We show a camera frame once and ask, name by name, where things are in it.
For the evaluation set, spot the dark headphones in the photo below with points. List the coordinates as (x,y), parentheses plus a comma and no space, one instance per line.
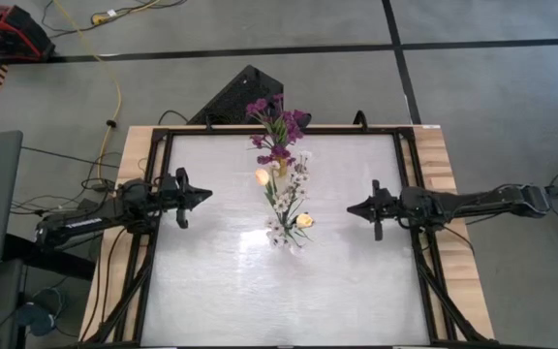
(37,317)

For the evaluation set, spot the clear glass vase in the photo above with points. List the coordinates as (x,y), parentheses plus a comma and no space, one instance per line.
(294,248)

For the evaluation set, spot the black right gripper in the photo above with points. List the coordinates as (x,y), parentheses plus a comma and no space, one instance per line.
(393,206)

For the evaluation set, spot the black perforated box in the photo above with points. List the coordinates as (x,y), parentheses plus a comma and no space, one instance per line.
(235,99)

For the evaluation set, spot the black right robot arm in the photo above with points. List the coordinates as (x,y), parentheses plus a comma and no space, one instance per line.
(477,201)

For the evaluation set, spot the white artificial flower bunch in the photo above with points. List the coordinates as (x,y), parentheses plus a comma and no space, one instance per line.
(300,177)
(276,237)

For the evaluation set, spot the amber glass vase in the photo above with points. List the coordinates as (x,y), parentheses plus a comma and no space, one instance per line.
(283,168)

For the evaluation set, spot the red and black crate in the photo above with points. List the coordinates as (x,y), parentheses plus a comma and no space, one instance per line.
(12,34)

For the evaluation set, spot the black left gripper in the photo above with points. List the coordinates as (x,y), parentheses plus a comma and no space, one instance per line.
(175,196)

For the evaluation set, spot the black arched clamp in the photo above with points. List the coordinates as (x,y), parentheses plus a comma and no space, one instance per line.
(360,115)

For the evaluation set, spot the dark artificial tulip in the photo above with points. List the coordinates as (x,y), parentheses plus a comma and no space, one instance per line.
(304,119)

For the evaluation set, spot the peach artificial tulip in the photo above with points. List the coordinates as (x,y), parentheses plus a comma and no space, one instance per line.
(304,221)
(262,177)

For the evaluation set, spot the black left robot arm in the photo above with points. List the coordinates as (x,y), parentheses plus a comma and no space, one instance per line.
(90,223)

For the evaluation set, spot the yellow plug connector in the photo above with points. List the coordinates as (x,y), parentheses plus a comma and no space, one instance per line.
(99,19)

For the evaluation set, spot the purple artificial flower bunch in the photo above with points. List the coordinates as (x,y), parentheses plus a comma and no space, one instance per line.
(279,151)
(259,104)

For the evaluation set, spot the white glossy table sheet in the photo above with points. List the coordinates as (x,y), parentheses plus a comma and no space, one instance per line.
(259,300)

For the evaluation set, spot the black metal table frame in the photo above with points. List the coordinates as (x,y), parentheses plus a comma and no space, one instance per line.
(211,131)

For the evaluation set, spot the black floor beam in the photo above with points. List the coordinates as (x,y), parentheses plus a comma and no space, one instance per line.
(61,262)

